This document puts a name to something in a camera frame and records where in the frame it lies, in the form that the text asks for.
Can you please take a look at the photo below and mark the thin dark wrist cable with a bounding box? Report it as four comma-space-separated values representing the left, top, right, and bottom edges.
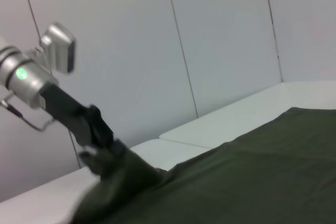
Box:
0, 91, 57, 132

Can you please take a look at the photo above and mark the silver camera mount bracket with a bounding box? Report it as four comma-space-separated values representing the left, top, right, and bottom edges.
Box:
25, 46, 49, 65

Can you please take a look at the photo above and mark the dark green t-shirt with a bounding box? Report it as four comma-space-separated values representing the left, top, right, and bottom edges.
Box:
69, 107, 336, 224

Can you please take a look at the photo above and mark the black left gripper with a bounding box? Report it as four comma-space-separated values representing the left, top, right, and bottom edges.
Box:
39, 82, 128, 175

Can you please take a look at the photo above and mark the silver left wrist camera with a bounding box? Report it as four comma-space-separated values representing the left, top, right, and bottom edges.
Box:
40, 23, 77, 74

